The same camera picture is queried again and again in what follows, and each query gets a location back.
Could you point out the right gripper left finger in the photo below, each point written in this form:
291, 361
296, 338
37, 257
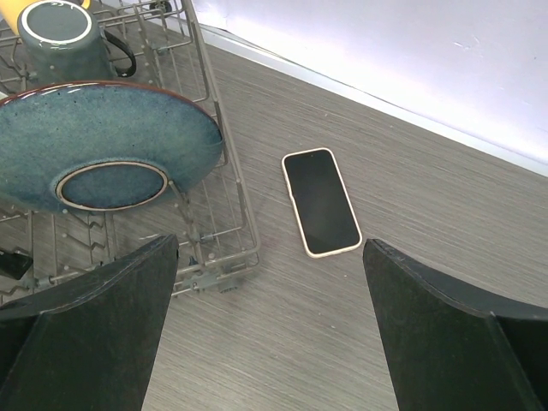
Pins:
89, 343

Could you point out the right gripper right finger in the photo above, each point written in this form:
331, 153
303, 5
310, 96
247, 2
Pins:
450, 345

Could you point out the black phone with pink case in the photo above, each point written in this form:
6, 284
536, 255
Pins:
323, 210

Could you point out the blue ceramic plate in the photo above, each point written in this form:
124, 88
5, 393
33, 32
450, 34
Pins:
102, 146

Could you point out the dark grey mug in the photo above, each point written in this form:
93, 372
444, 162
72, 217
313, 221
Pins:
65, 42

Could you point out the grey wire dish rack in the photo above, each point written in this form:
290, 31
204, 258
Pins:
213, 222

